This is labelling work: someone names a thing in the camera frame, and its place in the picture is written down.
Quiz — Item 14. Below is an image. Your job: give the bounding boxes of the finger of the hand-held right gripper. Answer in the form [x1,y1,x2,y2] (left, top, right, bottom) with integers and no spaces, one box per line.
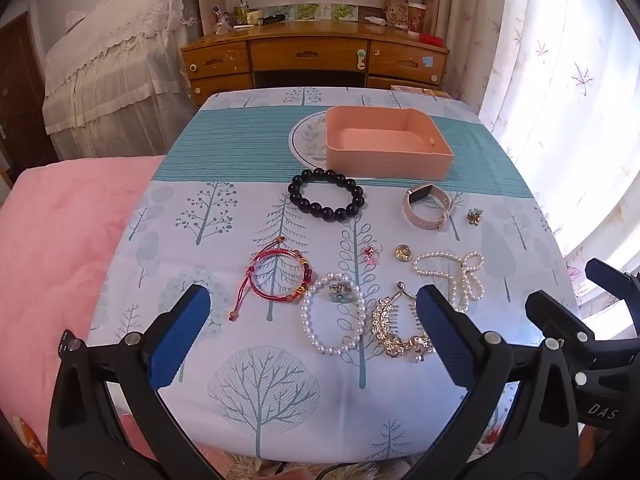
[525,290,597,361]
[584,258,640,313]

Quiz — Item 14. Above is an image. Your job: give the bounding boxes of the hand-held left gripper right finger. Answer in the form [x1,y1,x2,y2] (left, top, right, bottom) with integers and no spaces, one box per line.
[400,284,584,480]

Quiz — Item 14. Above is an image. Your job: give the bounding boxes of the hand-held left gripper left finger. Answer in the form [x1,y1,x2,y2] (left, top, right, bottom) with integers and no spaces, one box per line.
[47,284,222,480]

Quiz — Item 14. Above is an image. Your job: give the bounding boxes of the gold hair comb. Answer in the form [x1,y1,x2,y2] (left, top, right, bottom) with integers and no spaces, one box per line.
[371,281,438,365]

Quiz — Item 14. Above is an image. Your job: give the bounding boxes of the pearl bow necklace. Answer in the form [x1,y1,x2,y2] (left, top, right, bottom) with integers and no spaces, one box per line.
[413,251,486,313]

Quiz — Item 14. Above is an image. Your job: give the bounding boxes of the white pearl bracelet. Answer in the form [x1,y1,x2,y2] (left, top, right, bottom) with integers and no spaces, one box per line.
[300,273,368,357]

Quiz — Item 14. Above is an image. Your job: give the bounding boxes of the red string bracelet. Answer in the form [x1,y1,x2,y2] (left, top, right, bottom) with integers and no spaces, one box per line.
[229,236,317,322]

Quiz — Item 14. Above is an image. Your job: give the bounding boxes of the pink smart watch band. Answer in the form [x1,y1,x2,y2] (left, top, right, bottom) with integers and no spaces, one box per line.
[403,184,455,232]

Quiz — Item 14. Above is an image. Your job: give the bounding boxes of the pink box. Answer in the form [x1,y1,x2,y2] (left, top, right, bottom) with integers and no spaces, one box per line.
[325,105,455,182]

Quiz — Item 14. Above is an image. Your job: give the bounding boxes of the black bead bracelet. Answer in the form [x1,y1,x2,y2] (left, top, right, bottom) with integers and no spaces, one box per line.
[288,168,368,222]

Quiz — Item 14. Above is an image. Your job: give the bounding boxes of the tree print tablecloth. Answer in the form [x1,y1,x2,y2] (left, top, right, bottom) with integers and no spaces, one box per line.
[87,86,583,461]

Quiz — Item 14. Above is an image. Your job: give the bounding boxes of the white leaf print curtain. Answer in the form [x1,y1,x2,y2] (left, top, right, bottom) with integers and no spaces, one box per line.
[440,0,640,321]

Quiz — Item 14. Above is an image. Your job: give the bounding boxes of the white lace furniture cover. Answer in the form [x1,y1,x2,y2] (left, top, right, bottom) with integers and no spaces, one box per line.
[42,0,202,159]

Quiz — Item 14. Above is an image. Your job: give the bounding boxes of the brown wooden door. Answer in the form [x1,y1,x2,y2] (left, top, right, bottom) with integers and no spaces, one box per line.
[0,12,48,173]

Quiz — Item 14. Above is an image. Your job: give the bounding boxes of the wooden desk with drawers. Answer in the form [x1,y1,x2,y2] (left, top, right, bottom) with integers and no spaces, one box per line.
[180,19,451,107]

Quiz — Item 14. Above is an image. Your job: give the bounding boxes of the beige patterned cup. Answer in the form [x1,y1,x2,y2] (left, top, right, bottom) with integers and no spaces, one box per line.
[384,0,411,29]

